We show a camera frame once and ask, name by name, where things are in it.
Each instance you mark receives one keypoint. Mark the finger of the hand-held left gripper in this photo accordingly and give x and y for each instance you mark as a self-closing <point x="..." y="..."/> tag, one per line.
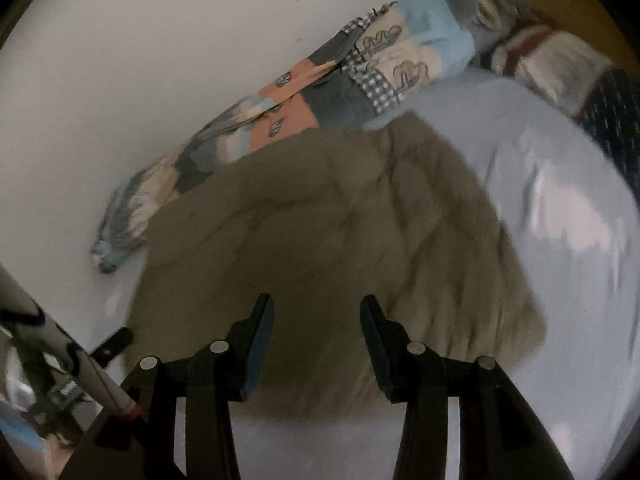
<point x="114" y="344"/>

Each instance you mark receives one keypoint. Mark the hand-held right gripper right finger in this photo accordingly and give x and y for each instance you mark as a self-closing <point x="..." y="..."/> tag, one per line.
<point x="377" y="345"/>

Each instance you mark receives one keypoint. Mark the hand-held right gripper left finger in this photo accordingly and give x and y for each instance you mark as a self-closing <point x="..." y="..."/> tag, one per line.
<point x="260" y="345"/>

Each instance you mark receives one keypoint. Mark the olive puffer jacket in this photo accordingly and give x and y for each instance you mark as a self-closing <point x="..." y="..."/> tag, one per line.
<point x="325" y="235"/>

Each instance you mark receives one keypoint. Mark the patchwork quilt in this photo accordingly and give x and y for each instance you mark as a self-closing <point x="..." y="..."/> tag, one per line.
<point x="350" y="90"/>

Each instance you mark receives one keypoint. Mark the light blue bed sheet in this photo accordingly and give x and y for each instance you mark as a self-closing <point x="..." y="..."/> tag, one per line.
<point x="565" y="270"/>

